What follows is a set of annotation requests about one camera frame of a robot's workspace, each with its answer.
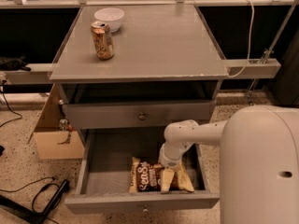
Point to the small glass bottle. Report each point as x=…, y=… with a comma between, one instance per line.
x=63, y=125

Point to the open grey middle drawer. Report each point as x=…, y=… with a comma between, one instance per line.
x=105, y=174

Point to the cardboard box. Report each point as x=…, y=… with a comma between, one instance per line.
x=51, y=143

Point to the brown chip bag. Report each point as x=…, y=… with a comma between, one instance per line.
x=147, y=177

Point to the orange soda can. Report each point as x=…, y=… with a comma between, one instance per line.
x=102, y=39

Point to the white bowl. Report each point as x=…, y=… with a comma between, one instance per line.
x=113, y=16

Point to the grey metal rail frame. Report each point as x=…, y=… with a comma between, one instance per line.
x=252, y=68

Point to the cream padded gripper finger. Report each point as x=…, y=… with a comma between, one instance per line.
x=167, y=176

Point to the round metal upper knob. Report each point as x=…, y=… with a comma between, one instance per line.
x=142, y=116

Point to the black cloth on rail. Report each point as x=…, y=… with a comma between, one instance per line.
x=13, y=64

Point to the black stand base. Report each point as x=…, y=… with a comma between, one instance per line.
x=30, y=215

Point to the grey cabinet with counter top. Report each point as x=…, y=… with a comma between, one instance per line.
x=141, y=91

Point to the closed grey upper drawer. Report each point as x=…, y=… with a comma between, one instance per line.
x=137, y=114

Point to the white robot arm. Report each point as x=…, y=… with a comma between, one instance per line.
x=259, y=162

